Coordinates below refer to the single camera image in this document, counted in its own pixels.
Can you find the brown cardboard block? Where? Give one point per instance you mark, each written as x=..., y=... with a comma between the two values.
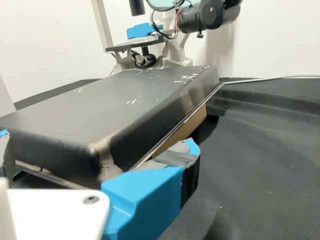
x=185, y=127

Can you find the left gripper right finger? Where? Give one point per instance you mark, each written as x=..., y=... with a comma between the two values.
x=150, y=195

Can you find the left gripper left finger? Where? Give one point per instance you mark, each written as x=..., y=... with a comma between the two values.
x=3, y=150

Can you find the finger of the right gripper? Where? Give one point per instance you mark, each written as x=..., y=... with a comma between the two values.
x=138, y=30

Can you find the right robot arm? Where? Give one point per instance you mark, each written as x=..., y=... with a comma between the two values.
x=210, y=15

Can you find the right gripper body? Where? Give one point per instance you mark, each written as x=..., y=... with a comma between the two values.
x=169, y=22

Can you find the black tray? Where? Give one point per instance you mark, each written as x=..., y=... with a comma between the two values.
x=105, y=110

